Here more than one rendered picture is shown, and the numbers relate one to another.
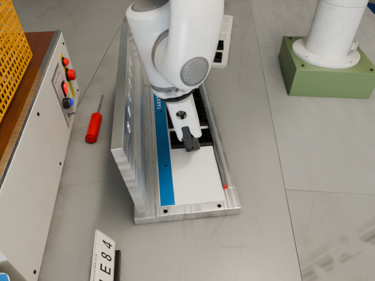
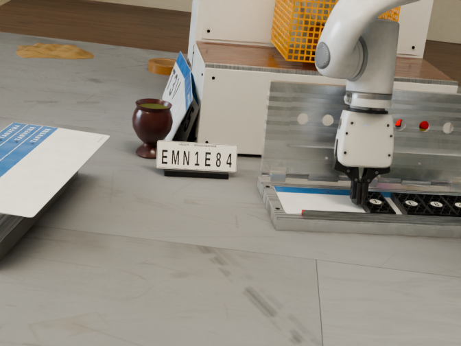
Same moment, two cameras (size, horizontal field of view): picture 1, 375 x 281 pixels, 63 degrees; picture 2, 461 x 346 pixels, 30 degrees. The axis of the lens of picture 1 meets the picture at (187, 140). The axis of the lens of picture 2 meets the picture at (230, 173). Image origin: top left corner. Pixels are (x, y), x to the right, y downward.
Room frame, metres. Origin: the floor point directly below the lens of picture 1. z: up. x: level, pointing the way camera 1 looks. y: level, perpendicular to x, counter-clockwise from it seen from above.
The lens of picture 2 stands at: (0.17, -1.47, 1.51)
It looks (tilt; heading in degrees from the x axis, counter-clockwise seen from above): 20 degrees down; 87
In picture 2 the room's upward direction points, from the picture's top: 6 degrees clockwise
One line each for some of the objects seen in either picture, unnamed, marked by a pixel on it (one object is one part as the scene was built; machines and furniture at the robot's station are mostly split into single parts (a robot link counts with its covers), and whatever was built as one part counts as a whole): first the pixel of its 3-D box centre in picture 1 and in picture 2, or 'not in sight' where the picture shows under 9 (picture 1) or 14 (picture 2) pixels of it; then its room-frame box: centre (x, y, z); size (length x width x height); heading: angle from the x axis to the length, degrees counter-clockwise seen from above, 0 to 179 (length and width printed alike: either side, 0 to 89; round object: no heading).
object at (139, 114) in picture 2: not in sight; (151, 129); (0.09, 0.22, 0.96); 0.09 x 0.09 x 0.11
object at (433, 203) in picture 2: (184, 107); (435, 206); (0.64, 0.01, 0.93); 0.10 x 0.05 x 0.01; 96
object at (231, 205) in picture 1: (177, 135); (381, 202); (0.54, 0.02, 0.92); 0.44 x 0.21 x 0.04; 7
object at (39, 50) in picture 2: not in sight; (53, 49); (-0.26, 1.04, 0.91); 0.22 x 0.18 x 0.02; 24
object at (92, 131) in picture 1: (97, 115); not in sight; (0.62, 0.24, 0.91); 0.18 x 0.03 x 0.03; 2
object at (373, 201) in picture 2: (191, 138); (374, 204); (0.52, -0.01, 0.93); 0.10 x 0.05 x 0.01; 97
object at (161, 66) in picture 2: not in sight; (166, 66); (0.08, 0.95, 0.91); 0.10 x 0.10 x 0.02
